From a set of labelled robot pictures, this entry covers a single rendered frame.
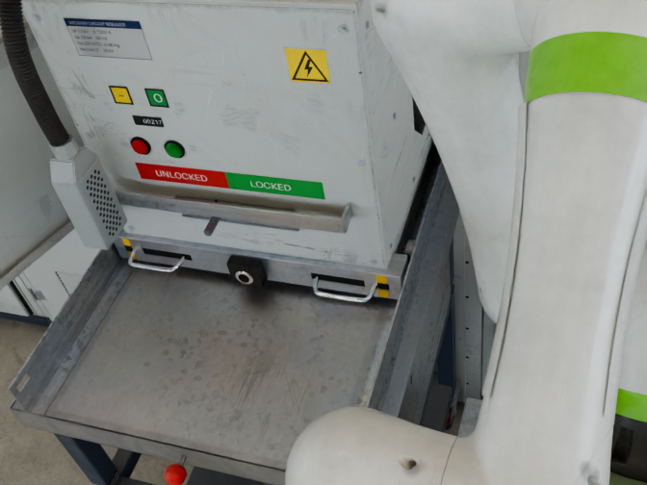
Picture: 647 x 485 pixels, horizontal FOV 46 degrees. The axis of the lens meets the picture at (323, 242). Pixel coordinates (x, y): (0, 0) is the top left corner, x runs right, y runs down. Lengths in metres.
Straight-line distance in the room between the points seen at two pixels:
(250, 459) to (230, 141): 0.47
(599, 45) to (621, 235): 0.14
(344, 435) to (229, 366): 0.70
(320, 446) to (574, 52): 0.34
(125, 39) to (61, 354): 0.56
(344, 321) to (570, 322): 0.76
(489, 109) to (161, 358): 0.76
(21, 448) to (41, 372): 1.09
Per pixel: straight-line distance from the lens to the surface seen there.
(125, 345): 1.35
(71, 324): 1.38
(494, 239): 0.86
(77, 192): 1.20
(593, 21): 0.60
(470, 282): 1.75
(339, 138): 1.06
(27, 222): 1.57
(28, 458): 2.39
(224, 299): 1.35
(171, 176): 1.25
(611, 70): 0.58
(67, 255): 2.22
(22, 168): 1.53
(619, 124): 0.57
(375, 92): 1.04
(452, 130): 0.76
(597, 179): 0.56
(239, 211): 1.17
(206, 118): 1.13
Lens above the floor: 1.84
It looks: 45 degrees down
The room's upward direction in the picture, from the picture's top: 11 degrees counter-clockwise
